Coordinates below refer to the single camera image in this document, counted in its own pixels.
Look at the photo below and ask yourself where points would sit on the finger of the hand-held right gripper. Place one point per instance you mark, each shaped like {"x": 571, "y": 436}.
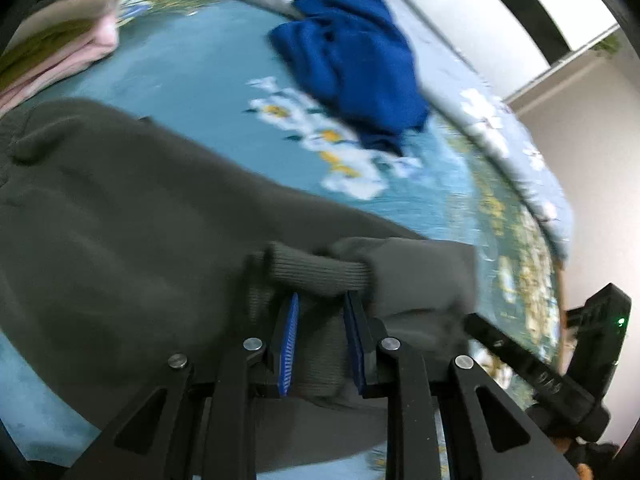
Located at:
{"x": 515, "y": 355}

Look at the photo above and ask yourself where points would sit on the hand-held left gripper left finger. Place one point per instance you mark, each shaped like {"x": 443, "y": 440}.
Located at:
{"x": 289, "y": 345}

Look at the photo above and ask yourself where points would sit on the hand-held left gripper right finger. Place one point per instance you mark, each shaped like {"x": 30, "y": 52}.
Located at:
{"x": 356, "y": 345}

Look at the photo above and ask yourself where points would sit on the dark grey sweatshirt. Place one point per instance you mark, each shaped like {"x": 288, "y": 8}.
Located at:
{"x": 125, "y": 235}

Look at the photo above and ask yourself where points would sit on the grey blue floral quilt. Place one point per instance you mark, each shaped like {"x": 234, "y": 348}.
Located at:
{"x": 530, "y": 180}

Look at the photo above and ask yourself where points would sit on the blue garment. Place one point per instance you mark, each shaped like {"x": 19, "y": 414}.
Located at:
{"x": 350, "y": 60}

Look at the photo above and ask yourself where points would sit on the teal floral blanket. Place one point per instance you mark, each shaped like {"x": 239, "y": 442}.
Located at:
{"x": 200, "y": 60}

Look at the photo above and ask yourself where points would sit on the green plant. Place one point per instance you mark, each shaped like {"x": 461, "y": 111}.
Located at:
{"x": 607, "y": 46}

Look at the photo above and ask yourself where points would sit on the folded pink garment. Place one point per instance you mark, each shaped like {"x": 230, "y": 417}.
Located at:
{"x": 75, "y": 60}

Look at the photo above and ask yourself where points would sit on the folded mustard green garment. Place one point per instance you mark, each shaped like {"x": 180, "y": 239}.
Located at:
{"x": 30, "y": 55}

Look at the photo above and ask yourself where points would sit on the folded beige garment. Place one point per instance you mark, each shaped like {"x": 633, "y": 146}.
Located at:
{"x": 75, "y": 5}

